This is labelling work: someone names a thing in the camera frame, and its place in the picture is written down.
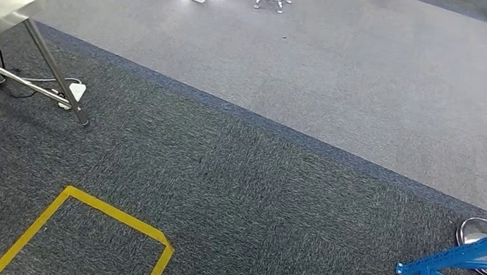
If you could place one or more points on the white power strip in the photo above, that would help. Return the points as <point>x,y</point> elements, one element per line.
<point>76,93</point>

